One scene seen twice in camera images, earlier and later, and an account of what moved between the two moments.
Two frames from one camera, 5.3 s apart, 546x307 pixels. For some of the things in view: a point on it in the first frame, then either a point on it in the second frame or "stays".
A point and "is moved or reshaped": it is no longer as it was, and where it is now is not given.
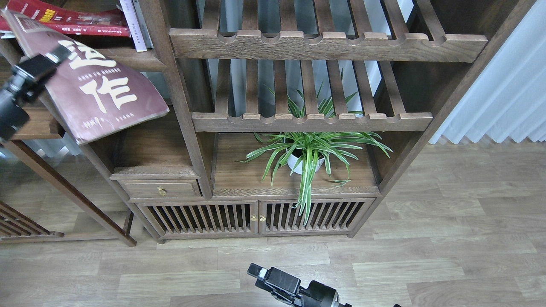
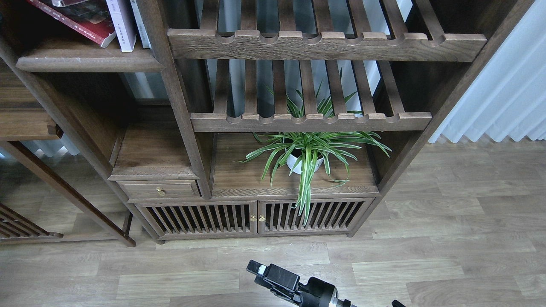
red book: x=109 y=23 is moved or reshaped
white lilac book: x=129 y=11 to x=123 y=24
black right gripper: x=317 y=295 stays
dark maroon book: x=94 y=94 to x=62 y=3
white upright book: x=149 y=43 stays
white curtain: x=508 y=99 stays
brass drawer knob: x=161 y=191 stays
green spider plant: x=307 y=152 stays
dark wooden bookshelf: x=288 y=118 stays
